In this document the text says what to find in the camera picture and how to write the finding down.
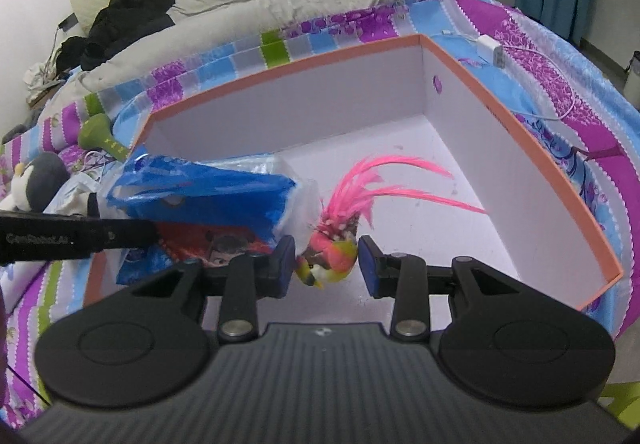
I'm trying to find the green plush stick toy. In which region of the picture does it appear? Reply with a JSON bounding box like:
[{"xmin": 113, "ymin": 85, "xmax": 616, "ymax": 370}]
[{"xmin": 77, "ymin": 114, "xmax": 129, "ymax": 162}]

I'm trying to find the black clothing pile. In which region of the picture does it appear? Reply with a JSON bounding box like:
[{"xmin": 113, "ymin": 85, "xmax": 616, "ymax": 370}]
[{"xmin": 80, "ymin": 0, "xmax": 176, "ymax": 71}]

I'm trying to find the wall power socket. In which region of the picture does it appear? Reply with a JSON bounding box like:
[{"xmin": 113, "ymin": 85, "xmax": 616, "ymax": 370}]
[{"xmin": 58, "ymin": 13, "xmax": 78, "ymax": 31}]

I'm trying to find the white waste bin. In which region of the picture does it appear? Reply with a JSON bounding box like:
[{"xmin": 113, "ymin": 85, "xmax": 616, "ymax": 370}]
[{"xmin": 624, "ymin": 50, "xmax": 640, "ymax": 100}]

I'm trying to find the white charger with cable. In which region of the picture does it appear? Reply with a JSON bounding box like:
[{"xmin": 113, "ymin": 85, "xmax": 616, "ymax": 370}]
[{"xmin": 435, "ymin": 29, "xmax": 577, "ymax": 122}]

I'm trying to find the grey white penguin plush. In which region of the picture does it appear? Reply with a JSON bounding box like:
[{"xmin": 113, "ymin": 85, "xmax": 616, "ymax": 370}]
[{"xmin": 1, "ymin": 152, "xmax": 70, "ymax": 213}]

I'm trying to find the white crumpled cloth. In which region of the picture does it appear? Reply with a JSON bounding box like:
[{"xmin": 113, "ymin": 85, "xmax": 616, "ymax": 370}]
[{"xmin": 23, "ymin": 60, "xmax": 66, "ymax": 108}]

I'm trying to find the small black garment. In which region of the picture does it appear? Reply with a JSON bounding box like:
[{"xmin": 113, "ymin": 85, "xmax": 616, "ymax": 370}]
[{"xmin": 55, "ymin": 36, "xmax": 87, "ymax": 74}]

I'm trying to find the blue plastic bag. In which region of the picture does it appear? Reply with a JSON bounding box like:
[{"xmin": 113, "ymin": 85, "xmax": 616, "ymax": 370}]
[{"xmin": 103, "ymin": 147, "xmax": 320, "ymax": 285}]

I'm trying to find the red shiny pouch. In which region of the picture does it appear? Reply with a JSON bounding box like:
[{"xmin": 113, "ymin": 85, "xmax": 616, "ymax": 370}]
[{"xmin": 156, "ymin": 222, "xmax": 272, "ymax": 268}]

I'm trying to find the orange cardboard box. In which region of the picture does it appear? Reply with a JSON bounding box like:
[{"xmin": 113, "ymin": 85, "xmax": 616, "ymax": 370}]
[{"xmin": 134, "ymin": 34, "xmax": 623, "ymax": 309}]

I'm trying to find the colourful striped bed sheet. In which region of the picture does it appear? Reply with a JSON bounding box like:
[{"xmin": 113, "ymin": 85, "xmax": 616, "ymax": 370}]
[{"xmin": 0, "ymin": 0, "xmax": 640, "ymax": 430}]

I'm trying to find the pink feathered bird toy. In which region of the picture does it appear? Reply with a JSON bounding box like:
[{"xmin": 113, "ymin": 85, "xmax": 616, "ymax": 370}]
[{"xmin": 296, "ymin": 155, "xmax": 485, "ymax": 288}]

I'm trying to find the light blue face mask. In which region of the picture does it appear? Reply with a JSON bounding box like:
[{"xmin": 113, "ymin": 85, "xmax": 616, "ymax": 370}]
[{"xmin": 44, "ymin": 173, "xmax": 101, "ymax": 218}]

